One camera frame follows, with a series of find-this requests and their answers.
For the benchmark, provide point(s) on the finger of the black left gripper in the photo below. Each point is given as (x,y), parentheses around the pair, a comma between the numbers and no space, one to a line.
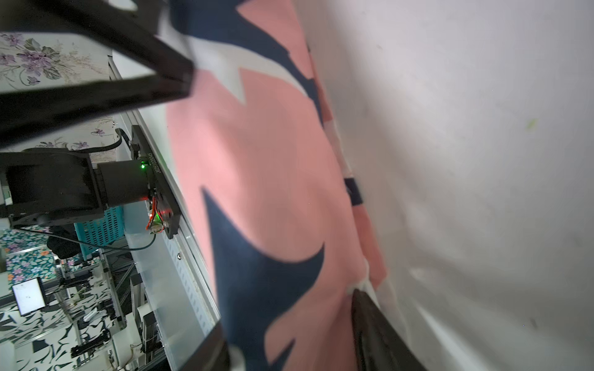
(106,25)
(28,114)

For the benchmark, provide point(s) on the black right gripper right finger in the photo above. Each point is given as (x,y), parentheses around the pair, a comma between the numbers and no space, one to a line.
(378,347)

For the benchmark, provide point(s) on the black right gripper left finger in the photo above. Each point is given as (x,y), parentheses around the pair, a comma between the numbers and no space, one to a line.
(213,353)

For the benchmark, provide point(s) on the pink patterned garment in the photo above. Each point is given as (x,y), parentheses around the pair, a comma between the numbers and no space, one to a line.
(278,217)

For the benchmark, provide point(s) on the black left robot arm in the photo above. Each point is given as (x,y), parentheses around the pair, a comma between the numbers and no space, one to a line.
(50,186)

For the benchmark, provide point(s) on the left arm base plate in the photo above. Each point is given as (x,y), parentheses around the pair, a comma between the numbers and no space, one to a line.
(165,209)

